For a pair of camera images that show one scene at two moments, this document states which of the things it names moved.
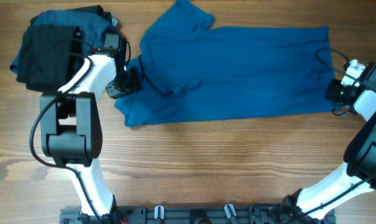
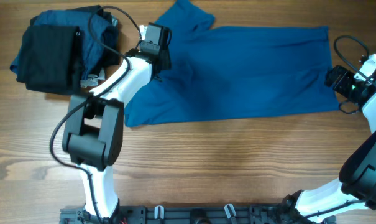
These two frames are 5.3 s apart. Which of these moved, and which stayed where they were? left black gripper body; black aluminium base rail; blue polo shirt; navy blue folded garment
Moved: left black gripper body
Stayed: navy blue folded garment; black aluminium base rail; blue polo shirt
